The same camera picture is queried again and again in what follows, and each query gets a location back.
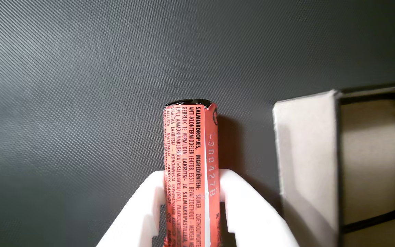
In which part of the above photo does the red candy roll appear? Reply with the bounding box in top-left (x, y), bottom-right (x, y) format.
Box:
top-left (163, 98), bottom-right (221, 247)

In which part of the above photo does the dark grey textured mat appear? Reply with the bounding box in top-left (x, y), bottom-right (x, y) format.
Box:
top-left (0, 0), bottom-right (395, 247)

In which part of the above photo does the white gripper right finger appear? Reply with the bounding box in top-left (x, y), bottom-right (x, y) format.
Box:
top-left (219, 168), bottom-right (301, 247)

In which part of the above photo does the small open cardboard box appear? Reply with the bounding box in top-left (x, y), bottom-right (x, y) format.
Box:
top-left (272, 82), bottom-right (395, 247)

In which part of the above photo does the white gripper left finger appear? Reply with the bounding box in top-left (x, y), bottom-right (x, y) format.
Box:
top-left (96, 170), bottom-right (167, 247)

